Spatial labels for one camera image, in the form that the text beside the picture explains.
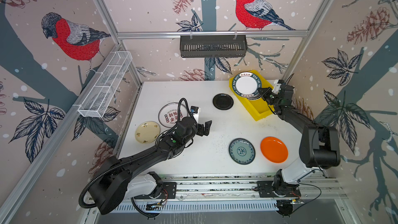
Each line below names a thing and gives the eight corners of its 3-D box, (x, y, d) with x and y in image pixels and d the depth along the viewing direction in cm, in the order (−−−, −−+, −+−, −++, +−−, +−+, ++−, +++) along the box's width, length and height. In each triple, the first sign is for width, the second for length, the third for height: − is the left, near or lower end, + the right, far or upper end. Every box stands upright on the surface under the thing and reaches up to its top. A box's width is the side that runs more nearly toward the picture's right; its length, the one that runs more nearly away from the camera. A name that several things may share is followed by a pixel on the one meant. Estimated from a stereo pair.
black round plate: (213, 110, 107) (213, 108, 105) (212, 95, 115) (212, 93, 114) (234, 110, 107) (234, 108, 105) (231, 95, 115) (232, 93, 113)
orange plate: (264, 163, 84) (265, 161, 82) (258, 138, 93) (259, 136, 91) (289, 163, 84) (291, 161, 82) (280, 138, 93) (282, 136, 91)
